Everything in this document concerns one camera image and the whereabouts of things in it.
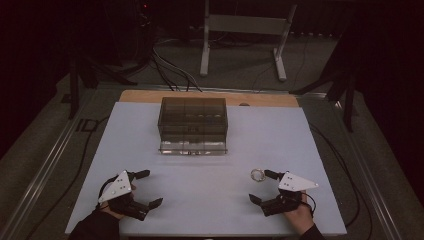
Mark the clear plastic drawer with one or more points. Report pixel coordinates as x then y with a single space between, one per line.
192 149

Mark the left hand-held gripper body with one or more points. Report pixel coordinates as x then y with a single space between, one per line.
118 188

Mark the white table mat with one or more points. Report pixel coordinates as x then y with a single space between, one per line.
206 186

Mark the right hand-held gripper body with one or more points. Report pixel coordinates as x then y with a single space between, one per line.
293 182

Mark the aluminium floor rail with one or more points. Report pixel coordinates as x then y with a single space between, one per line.
43 170
373 173

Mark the person's right hand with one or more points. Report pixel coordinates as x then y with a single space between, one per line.
301 218

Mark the grey metal stand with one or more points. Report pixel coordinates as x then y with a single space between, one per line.
245 24

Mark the black stand legs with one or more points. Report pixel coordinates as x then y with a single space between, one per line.
74 86
348 100

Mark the person's left hand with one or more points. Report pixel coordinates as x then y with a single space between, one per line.
111 212

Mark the dark transparent drawer box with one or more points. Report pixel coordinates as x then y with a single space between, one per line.
192 116

